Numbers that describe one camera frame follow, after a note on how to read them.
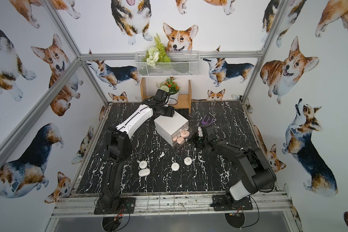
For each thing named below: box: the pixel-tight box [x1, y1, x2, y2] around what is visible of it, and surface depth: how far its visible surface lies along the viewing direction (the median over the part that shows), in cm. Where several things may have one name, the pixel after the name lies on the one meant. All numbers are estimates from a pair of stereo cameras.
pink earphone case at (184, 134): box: [180, 130, 190, 138], surface depth 95 cm
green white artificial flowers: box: [143, 32, 172, 68], surface depth 82 cm
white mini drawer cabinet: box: [153, 110, 191, 147], surface depth 92 cm
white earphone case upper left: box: [139, 160, 148, 169], surface depth 88 cm
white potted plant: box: [156, 76, 181, 105], surface depth 105 cm
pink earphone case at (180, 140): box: [176, 136, 185, 145], surface depth 92 cm
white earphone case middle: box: [171, 162, 180, 172], surface depth 87 cm
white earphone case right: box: [183, 156, 193, 166], surface depth 90 cm
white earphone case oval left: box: [138, 168, 151, 177], surface depth 85 cm
